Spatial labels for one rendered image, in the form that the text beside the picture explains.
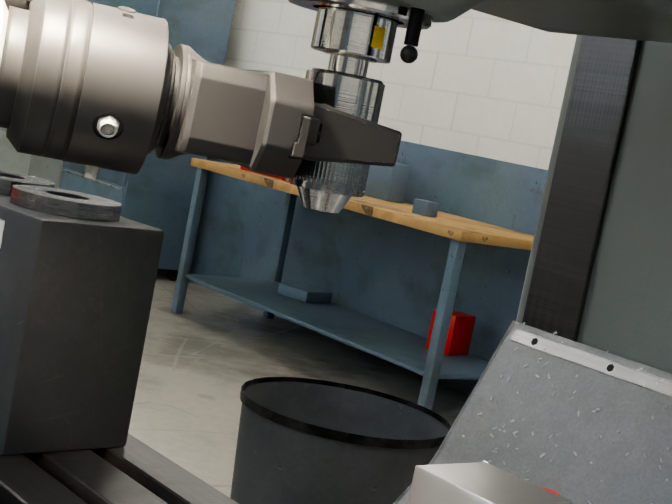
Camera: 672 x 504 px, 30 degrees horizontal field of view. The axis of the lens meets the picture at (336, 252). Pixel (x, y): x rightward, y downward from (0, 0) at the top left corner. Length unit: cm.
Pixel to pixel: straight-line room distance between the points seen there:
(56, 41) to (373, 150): 18
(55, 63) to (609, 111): 54
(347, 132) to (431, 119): 612
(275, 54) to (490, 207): 219
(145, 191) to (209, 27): 112
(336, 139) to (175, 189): 746
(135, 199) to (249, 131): 734
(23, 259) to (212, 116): 35
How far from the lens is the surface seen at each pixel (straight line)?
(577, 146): 109
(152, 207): 809
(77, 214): 101
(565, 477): 102
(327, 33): 72
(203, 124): 68
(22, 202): 103
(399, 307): 684
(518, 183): 631
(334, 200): 73
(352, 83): 71
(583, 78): 110
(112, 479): 99
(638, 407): 101
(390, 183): 650
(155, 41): 68
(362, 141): 71
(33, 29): 68
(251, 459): 269
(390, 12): 70
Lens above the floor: 124
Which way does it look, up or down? 6 degrees down
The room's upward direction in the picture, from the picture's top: 11 degrees clockwise
